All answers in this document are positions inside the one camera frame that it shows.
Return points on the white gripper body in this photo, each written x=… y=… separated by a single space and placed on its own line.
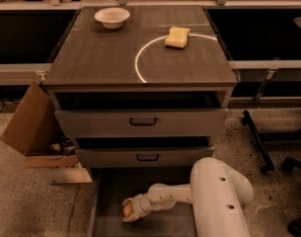
x=140 y=205

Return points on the orange fruit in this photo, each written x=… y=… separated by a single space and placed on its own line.
x=127 y=210

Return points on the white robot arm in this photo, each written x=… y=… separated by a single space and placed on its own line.
x=217 y=192

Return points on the open bottom drawer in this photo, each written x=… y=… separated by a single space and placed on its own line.
x=114 y=185

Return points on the grey drawer cabinet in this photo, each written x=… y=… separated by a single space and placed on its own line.
x=131 y=69

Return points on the brown cardboard box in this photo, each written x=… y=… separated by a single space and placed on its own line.
x=34 y=132

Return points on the yellow sponge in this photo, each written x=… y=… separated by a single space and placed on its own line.
x=178 y=37

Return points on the white bowl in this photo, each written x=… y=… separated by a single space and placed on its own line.
x=112 y=18

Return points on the middle drawer with handle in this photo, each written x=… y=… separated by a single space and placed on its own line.
x=142 y=157

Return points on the drawer with handle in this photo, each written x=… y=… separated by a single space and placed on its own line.
x=89 y=124
x=142 y=157

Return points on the top drawer with handle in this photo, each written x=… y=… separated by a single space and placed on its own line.
x=89 y=124

